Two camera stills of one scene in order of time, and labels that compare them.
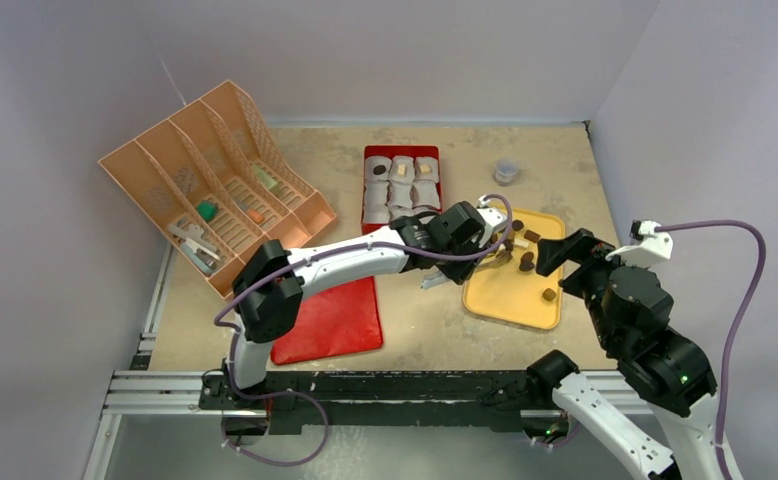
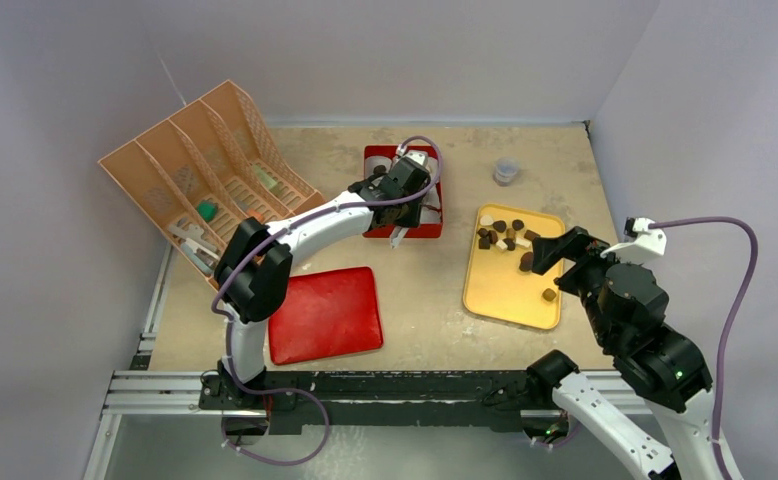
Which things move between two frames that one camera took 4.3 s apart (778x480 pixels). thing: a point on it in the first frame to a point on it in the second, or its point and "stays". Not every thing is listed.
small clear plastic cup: [505, 170] stays
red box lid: [341, 320] stays
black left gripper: [456, 273] to [411, 218]
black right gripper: [576, 258] stays
